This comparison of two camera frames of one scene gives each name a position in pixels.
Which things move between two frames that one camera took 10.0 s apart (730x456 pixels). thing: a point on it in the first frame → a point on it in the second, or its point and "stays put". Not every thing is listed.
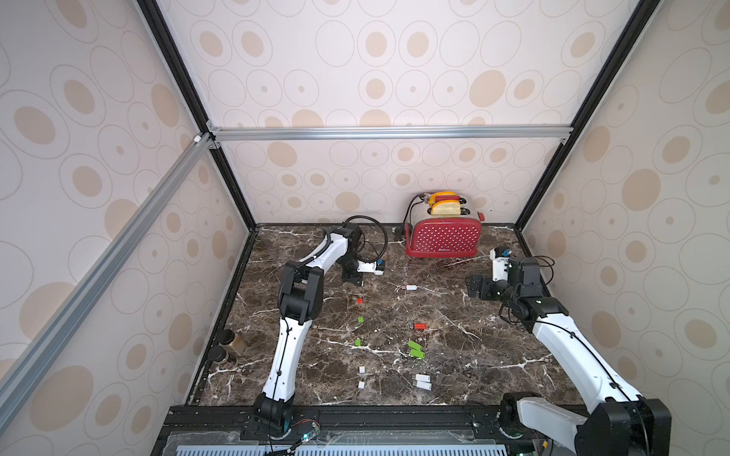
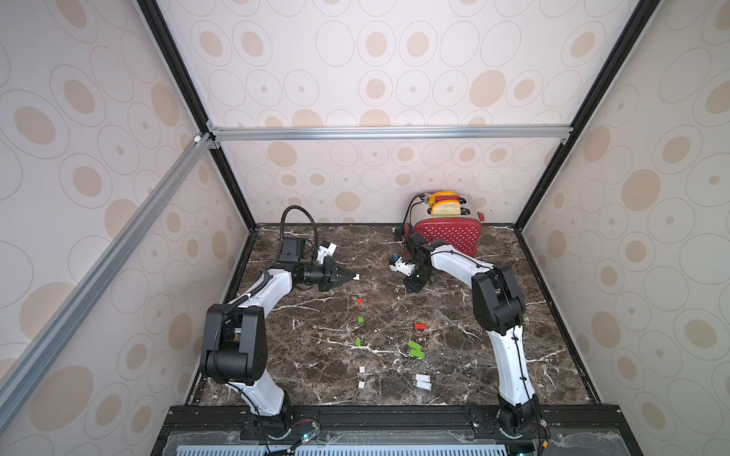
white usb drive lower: x=427 y=386 stays put
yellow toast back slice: x=432 y=199 stays put
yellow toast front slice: x=447 y=208 stays put
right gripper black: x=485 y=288 → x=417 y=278
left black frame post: x=183 y=78 stays put
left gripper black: x=357 y=276 → x=326 y=275
